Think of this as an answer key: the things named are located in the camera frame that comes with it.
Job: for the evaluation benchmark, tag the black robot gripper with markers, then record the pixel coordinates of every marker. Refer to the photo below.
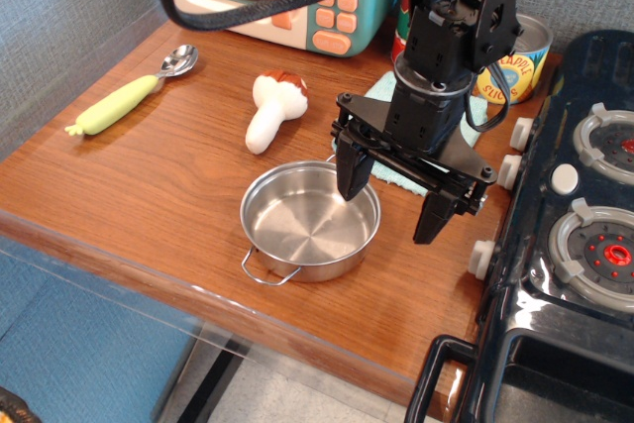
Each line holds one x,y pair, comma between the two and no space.
420,124

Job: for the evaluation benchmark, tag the plush white brown mushroom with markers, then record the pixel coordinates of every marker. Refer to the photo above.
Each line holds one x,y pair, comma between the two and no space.
279,96

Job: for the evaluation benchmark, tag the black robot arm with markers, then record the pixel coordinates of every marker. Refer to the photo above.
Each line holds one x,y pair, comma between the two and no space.
450,38

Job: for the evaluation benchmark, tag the folded teal cloth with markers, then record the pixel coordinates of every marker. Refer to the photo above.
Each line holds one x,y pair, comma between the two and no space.
382,90

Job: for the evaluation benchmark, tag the tomato sauce can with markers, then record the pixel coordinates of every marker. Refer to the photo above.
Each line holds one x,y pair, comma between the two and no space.
401,30

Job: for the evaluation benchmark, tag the pineapple slices can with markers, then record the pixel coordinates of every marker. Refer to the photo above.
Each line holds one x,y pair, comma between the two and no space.
522,71

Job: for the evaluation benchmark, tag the black toy stove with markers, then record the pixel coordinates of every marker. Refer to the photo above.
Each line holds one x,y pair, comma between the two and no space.
555,323

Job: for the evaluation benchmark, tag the orange object bottom left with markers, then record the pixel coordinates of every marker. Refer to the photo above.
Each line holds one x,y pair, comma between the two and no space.
14,409

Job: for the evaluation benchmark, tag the steel pan with handles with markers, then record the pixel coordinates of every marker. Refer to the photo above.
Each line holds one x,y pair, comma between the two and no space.
301,228

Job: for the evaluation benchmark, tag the spoon with green handle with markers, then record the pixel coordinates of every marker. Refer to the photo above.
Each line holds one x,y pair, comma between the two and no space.
109,110

